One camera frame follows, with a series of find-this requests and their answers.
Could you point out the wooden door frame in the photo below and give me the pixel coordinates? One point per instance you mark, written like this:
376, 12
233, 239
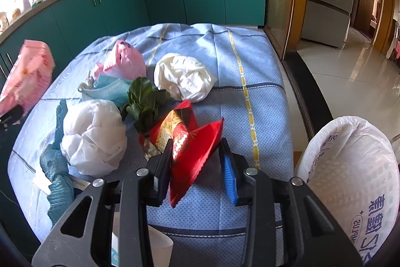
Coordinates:
357, 4

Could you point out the wood framed glass door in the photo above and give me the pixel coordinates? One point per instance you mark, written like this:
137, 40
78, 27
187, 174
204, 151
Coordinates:
300, 4

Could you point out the translucent white plastic bag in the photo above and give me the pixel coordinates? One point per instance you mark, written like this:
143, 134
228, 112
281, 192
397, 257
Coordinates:
93, 135

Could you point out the trash bin with white liner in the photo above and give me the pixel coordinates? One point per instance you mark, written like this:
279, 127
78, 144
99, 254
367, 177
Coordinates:
350, 176

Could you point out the red snack packet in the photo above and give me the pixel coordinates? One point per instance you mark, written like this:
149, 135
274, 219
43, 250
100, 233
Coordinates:
193, 154

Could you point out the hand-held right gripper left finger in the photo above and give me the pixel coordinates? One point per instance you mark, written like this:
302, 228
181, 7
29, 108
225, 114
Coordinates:
161, 176

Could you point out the teal cloth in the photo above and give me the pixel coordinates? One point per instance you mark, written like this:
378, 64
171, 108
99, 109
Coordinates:
59, 188

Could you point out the pink plastic bag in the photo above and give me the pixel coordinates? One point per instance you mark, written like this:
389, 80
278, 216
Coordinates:
125, 62

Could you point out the pink printed packet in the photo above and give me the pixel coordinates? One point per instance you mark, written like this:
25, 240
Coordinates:
28, 73

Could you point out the white paper slip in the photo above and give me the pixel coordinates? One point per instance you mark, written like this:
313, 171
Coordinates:
42, 184

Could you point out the green leafy vegetable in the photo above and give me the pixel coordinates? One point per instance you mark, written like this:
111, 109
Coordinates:
140, 101

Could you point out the blue face mask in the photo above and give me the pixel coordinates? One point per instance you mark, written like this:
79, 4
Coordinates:
106, 90

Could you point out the dining chairs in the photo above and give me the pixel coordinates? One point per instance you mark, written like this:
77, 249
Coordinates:
394, 45

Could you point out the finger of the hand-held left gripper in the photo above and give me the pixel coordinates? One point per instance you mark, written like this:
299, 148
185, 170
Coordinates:
12, 115

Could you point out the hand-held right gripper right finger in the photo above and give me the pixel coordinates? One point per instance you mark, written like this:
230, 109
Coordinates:
229, 173

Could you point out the pale bottle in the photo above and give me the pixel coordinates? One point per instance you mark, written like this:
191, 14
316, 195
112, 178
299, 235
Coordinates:
26, 1

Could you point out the white paper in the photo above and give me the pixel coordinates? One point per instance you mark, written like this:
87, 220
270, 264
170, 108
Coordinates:
184, 76

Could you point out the white paper cup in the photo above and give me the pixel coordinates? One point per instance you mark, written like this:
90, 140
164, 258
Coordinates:
159, 242

